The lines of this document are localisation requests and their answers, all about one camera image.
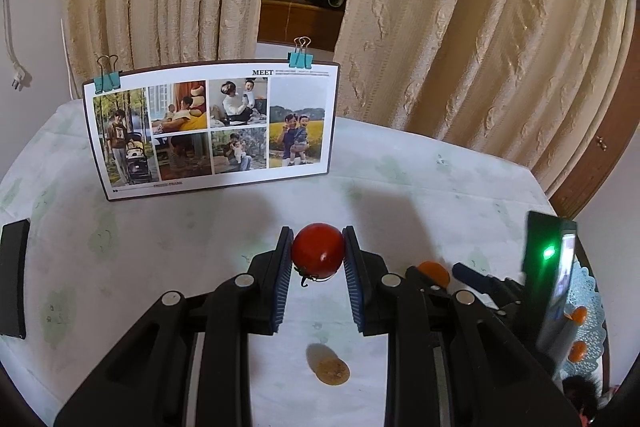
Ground teal binder clip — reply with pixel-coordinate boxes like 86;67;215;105
93;54;120;94
288;36;314;69

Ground orange kumquat in basket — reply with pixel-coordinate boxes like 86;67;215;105
565;307;588;326

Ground tan longan fruit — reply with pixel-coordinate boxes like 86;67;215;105
314;358;350;386

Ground beige curtain right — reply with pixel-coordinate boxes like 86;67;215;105
335;0;637;193

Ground black device with green light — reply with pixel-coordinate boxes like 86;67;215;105
515;211;577;358

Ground teal binder clip left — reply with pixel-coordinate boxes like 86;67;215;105
93;54;120;94

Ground red tomato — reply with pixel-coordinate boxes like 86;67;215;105
291;223;346;286

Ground teal binder clip right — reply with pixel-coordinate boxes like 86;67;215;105
288;36;314;69

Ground photo collage board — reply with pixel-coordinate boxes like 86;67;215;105
82;59;340;202

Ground light blue plastic basket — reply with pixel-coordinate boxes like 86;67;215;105
560;260;608;381

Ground orange kumquat held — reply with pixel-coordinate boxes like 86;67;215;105
418;261;450;288

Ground orange kumquat lower basket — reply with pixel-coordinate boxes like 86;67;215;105
567;340;588;364

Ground black flat object left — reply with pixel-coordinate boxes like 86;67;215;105
0;219;30;339

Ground white power plug cable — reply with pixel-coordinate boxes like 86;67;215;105
1;0;27;92

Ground brown wooden door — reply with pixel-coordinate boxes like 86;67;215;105
548;76;640;220

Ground white green patterned tablecloth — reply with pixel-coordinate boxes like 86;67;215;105
1;101;551;424

